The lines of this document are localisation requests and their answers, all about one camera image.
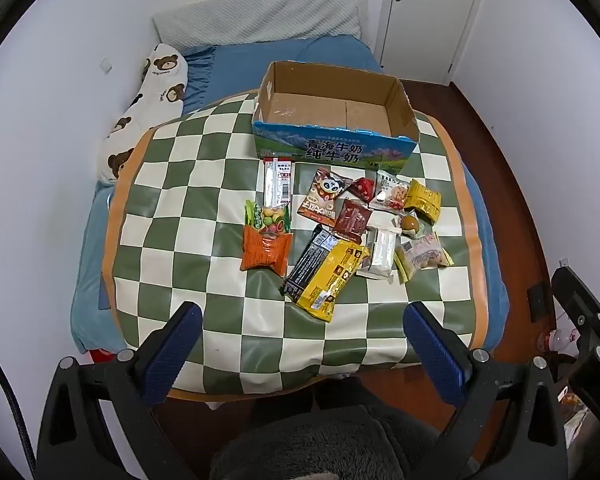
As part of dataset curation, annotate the dark red meat packet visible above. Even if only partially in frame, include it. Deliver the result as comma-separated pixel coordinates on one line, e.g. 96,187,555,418
332,198,373,241

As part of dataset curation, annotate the braised egg packet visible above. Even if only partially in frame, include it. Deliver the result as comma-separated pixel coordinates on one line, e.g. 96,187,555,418
397,212,426,238

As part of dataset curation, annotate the black wall box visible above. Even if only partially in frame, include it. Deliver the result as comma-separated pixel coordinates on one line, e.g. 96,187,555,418
527,282,548,321

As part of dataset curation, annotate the bear print pillow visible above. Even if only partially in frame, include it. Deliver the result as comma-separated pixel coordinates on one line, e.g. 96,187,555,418
97,42,190,186

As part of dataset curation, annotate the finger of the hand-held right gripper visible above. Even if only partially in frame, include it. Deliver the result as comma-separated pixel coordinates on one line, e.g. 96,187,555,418
551,265,600,347

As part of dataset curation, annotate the grey pillow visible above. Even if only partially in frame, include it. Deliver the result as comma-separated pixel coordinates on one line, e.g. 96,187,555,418
152,0,368,51

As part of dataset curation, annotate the pale bun packet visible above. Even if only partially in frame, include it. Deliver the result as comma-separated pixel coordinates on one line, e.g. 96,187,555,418
394,232,455,286

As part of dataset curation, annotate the black cable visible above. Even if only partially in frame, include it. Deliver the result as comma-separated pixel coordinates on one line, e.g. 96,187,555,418
0,332,36,480

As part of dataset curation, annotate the person's grey fleece clothing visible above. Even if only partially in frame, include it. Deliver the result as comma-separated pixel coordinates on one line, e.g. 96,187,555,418
210,404,461,480

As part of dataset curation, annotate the green white checkered mat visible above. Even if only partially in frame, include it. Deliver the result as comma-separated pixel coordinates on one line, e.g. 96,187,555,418
102,91,483,401

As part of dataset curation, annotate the blue printed cardboard box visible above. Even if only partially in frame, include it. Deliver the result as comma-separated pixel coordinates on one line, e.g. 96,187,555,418
252,61,421,170

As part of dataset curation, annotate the green candy packet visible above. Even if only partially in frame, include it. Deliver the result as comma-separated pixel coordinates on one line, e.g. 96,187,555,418
244,200,292,237

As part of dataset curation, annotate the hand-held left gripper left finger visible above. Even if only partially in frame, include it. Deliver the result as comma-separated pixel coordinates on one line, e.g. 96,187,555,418
37,301,203,480

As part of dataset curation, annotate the orange snack packet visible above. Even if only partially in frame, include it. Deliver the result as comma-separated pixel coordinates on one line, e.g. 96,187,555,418
240,227,295,277

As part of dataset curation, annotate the small yellow snack packet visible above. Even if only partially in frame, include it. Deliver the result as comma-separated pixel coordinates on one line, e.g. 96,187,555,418
404,179,443,223

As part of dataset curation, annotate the long red white snack packet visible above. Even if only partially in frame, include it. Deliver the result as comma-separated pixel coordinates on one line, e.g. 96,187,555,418
262,157,295,211

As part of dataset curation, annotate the white door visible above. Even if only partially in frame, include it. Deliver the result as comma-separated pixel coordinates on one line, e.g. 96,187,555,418
380,0,486,83

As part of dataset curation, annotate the white bread snack packet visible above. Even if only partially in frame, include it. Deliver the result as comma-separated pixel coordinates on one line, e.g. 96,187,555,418
369,170,411,212

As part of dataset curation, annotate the red panda print snack packet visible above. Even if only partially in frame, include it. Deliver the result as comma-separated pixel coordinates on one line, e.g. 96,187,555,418
298,167,355,226

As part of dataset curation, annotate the clear plastic bottle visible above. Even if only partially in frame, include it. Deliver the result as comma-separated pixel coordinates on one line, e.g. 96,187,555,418
537,327,578,354

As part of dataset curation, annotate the small red snack packet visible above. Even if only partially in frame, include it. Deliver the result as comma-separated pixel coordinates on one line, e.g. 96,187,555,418
351,177,378,201

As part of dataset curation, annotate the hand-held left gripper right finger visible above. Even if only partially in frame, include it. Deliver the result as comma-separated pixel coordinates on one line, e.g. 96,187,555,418
404,301,568,480

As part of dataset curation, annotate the plain white snack packet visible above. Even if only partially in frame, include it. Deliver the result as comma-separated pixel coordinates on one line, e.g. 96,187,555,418
357,225,403,286

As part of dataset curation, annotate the black snack packet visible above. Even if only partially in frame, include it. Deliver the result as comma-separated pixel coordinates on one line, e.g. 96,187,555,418
280,225,341,303

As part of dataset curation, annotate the large yellow snack packet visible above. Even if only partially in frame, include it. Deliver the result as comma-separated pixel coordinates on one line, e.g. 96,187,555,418
300,240,371,322

